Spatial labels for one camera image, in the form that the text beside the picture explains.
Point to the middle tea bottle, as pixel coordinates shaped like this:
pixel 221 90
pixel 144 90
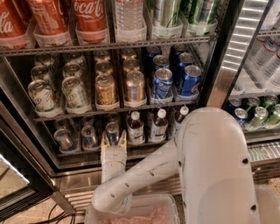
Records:
pixel 158 127

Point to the left tea bottle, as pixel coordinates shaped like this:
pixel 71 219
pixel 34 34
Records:
pixel 135 128

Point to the fridge door frame post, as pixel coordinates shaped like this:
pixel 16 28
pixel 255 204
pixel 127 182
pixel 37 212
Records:
pixel 239 23

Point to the pepsi can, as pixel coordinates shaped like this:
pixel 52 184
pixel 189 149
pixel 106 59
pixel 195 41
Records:
pixel 189 81
pixel 162 83

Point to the right tea bottle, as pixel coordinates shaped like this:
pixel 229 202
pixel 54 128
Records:
pixel 177 119

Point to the white-green can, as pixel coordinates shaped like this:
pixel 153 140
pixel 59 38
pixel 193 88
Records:
pixel 77 101
pixel 47 103

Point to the green can top right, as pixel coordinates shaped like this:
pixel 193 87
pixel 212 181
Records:
pixel 203 11

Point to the right clear plastic bin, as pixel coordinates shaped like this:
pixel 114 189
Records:
pixel 269 204

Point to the redbull can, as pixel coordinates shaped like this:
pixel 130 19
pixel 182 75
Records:
pixel 90 141
pixel 67 143
pixel 112 130

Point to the clear water bottle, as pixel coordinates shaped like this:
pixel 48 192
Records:
pixel 129 14

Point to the gold can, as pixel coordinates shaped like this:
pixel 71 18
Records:
pixel 105 87
pixel 134 86

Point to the front right gold can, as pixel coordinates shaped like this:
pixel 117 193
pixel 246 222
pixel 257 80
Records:
pixel 134 86

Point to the coca-cola can centre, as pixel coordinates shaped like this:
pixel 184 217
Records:
pixel 91 20

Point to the front left gold can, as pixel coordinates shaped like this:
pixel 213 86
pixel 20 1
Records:
pixel 105 87

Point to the tea bottle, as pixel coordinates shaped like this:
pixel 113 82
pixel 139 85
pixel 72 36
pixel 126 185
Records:
pixel 158 127
pixel 135 128
pixel 177 119

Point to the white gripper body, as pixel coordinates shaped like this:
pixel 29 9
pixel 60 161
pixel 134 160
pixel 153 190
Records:
pixel 113 153

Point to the front left white-green can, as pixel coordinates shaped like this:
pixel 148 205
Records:
pixel 47 103

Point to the front left pepsi can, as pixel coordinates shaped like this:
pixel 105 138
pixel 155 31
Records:
pixel 162 83

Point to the front right pepsi can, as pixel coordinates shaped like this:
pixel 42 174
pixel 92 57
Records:
pixel 189 81

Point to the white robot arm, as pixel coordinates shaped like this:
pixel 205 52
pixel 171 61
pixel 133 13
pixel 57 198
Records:
pixel 211 157

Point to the green can right compartment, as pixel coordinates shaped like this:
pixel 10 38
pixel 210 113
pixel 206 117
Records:
pixel 257 117

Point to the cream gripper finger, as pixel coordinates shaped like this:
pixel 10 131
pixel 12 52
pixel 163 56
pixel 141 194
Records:
pixel 104 140
pixel 123 139

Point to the coca-cola can far left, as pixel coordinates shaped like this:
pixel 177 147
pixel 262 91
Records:
pixel 12 29

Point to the coca-cola can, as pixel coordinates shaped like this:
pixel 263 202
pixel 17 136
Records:
pixel 50 15
pixel 12 29
pixel 91 20

